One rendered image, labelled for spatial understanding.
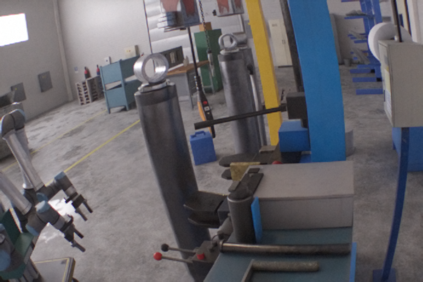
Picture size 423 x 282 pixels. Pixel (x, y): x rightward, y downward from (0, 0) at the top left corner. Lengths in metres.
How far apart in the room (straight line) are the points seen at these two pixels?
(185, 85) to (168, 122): 5.91
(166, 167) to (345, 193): 0.96
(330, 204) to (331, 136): 0.42
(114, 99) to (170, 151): 7.99
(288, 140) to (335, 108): 0.37
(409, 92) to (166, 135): 1.20
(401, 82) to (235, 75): 1.68
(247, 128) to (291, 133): 1.35
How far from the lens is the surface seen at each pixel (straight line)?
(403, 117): 1.55
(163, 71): 1.61
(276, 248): 0.94
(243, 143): 2.93
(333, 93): 1.30
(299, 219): 1.04
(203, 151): 4.43
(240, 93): 2.81
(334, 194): 0.99
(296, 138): 1.57
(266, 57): 4.00
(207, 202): 1.44
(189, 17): 1.28
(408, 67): 1.50
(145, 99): 1.56
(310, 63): 1.28
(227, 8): 1.58
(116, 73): 9.33
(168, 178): 1.67
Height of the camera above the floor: 1.70
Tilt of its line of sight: 19 degrees down
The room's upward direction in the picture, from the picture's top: 11 degrees counter-clockwise
